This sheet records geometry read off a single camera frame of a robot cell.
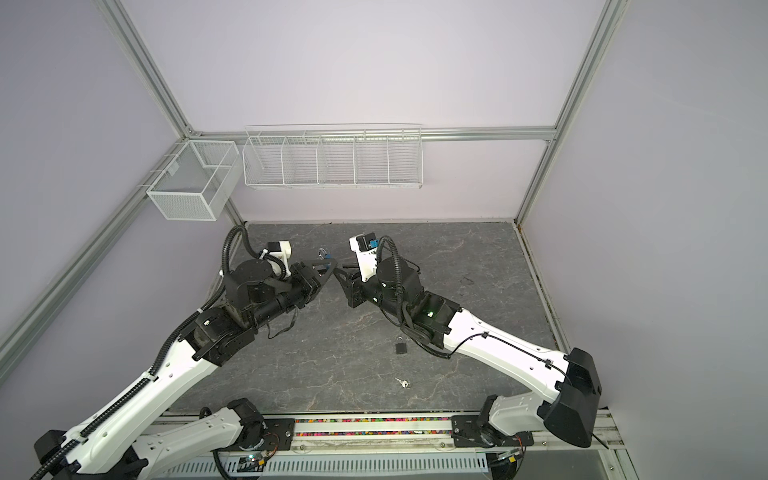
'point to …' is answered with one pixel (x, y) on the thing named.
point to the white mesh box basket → (198, 180)
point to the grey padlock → (401, 348)
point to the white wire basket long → (340, 156)
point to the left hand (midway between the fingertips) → (337, 271)
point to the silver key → (404, 383)
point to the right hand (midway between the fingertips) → (338, 271)
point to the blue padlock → (323, 254)
